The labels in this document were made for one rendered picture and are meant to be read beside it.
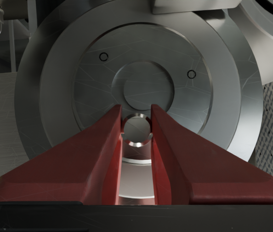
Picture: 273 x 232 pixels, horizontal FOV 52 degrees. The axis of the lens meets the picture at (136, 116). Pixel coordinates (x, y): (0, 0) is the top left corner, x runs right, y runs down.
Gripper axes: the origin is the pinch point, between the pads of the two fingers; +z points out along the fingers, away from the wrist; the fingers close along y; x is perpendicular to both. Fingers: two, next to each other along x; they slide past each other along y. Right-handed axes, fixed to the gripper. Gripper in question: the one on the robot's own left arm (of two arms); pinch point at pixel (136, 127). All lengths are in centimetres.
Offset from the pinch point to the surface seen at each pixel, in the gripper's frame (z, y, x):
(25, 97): 4.0, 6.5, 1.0
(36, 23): 7.4, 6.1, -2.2
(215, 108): 3.3, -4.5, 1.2
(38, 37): 6.3, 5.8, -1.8
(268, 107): 20.3, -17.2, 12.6
